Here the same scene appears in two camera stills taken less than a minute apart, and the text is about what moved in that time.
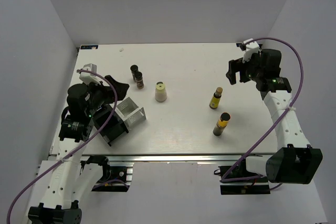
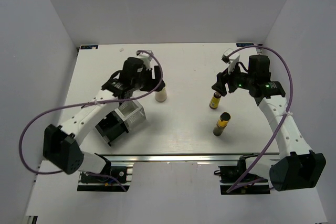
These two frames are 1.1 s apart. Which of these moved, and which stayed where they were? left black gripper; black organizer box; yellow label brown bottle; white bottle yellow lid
Moved: left black gripper
Stayed: white bottle yellow lid; black organizer box; yellow label brown bottle
